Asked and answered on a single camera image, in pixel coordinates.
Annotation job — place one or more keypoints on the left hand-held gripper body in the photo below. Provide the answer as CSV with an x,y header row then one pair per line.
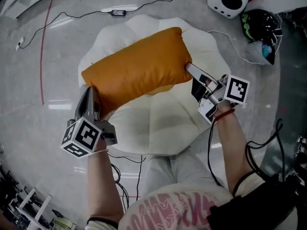
x,y
84,135

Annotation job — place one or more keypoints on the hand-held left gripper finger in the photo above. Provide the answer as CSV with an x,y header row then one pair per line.
x,y
96,109
84,104

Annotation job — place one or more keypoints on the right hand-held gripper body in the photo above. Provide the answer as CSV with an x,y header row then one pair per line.
x,y
237,90

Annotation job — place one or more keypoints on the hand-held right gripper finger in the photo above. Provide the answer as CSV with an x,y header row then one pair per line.
x,y
195,72
197,90

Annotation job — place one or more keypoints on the orange pillow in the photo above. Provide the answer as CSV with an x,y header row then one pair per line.
x,y
136,66

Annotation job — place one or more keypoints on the person's right forearm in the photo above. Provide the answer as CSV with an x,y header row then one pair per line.
x,y
232,147

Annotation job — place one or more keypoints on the person's left forearm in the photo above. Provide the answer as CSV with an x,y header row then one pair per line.
x,y
103,181

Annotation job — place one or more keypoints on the black shoulder bag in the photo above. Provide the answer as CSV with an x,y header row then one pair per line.
x,y
251,207

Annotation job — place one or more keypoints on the white flower-shaped plush cushion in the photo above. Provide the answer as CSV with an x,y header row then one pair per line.
x,y
156,121

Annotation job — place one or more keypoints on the white bag with colourful items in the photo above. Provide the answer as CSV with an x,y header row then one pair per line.
x,y
259,54

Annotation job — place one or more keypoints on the black white-striped bag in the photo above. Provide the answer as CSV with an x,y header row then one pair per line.
x,y
276,36

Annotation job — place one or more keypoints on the black glossy helmet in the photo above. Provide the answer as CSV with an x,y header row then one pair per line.
x,y
259,23

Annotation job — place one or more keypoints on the white pet carrier backpack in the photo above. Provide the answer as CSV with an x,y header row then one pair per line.
x,y
227,1

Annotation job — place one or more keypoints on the person's light grey trousers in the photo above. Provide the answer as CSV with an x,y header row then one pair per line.
x,y
187,171

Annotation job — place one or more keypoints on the white power strip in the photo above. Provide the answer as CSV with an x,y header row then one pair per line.
x,y
20,43

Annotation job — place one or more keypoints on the black power adapter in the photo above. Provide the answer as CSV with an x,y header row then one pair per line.
x,y
118,12

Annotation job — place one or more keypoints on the person's white pink-print shirt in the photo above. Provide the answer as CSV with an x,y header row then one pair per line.
x,y
172,210

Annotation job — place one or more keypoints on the white metal frame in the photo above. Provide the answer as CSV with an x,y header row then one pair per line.
x,y
44,207

